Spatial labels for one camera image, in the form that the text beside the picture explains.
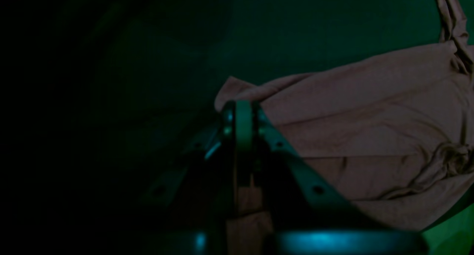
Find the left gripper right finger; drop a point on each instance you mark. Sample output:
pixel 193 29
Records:
pixel 291 187

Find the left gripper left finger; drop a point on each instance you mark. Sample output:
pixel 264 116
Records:
pixel 190 184

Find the red long-sleeve T-shirt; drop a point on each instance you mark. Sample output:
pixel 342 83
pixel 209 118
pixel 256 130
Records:
pixel 393 133

